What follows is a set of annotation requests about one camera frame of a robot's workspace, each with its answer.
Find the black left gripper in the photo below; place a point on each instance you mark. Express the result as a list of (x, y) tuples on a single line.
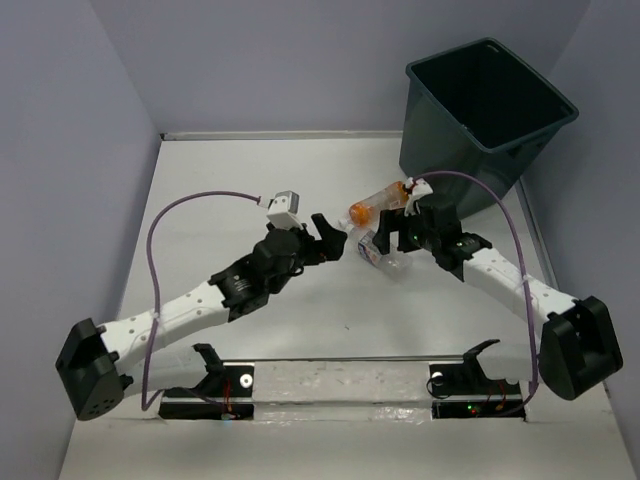
[(328, 248)]

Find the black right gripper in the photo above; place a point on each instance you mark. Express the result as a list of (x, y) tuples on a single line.
[(391, 220)]

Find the Pocari Sweat labelled bottle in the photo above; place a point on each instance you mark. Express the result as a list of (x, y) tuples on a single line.
[(395, 264)]

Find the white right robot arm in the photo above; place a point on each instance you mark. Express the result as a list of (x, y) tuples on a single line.
[(573, 346)]

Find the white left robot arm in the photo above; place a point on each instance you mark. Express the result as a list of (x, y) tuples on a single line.
[(99, 365)]

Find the dark green plastic bin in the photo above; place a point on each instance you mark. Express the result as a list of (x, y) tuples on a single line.
[(478, 115)]

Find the orange label bottle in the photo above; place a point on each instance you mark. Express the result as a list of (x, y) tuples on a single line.
[(366, 212)]

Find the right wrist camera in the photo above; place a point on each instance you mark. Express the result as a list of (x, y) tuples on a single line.
[(415, 189)]

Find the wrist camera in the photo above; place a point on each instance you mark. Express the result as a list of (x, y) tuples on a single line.
[(282, 210), (415, 189)]

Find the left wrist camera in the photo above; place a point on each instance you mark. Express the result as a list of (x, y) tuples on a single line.
[(282, 210)]

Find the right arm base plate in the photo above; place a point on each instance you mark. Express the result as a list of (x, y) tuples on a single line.
[(459, 393)]

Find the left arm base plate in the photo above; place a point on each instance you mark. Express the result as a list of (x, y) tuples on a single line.
[(227, 396)]

